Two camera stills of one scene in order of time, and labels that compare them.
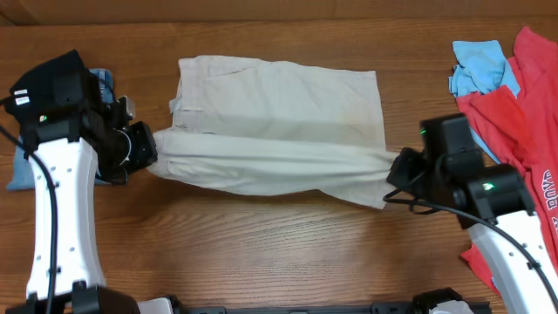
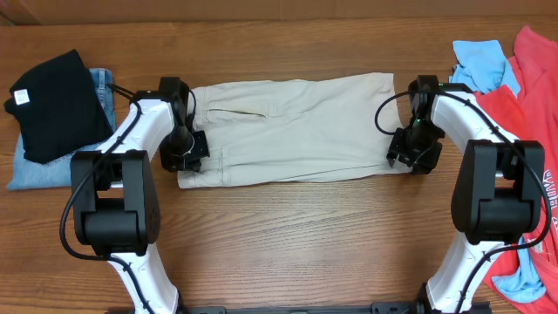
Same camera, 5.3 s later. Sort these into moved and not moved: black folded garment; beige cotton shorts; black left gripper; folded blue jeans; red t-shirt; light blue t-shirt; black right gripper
Moved: black left gripper; beige cotton shorts; black right gripper
Not moved: black folded garment; light blue t-shirt; red t-shirt; folded blue jeans
